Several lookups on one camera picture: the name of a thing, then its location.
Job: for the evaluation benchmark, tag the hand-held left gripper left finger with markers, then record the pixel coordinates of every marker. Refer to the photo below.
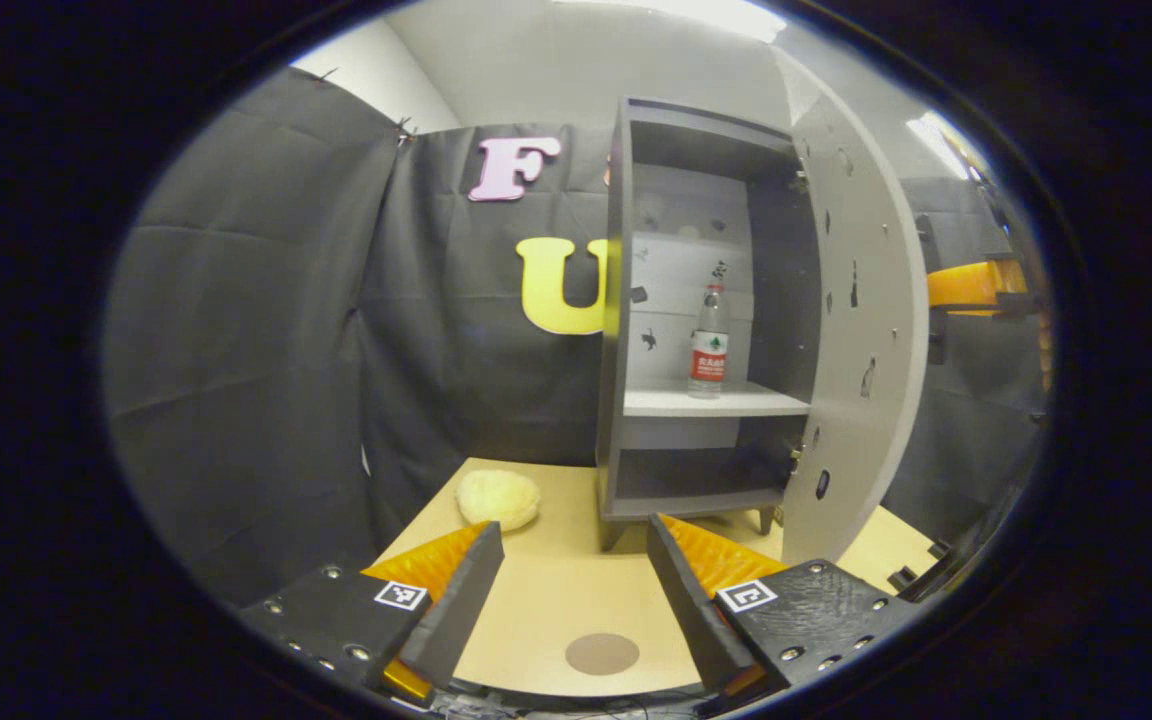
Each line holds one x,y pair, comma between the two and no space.
461,615

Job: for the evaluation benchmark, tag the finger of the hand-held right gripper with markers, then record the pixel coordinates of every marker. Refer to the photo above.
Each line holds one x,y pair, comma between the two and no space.
976,285

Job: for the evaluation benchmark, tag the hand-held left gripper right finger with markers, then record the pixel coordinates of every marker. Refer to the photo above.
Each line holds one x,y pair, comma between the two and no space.
696,615

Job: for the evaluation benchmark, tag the round brown coaster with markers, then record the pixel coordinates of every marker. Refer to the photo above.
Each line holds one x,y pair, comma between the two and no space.
602,654

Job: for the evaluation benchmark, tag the dark grey cabinet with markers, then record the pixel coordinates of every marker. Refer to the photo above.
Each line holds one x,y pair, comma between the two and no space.
786,270

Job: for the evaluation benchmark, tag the clear plastic bottle red label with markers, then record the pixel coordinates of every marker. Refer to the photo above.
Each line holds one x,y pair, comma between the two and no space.
708,350

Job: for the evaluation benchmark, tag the pale yellow round bun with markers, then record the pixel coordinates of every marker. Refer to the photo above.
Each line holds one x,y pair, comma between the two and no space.
498,498

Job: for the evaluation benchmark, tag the black backdrop cloth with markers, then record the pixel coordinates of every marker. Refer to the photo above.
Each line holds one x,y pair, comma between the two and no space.
266,330

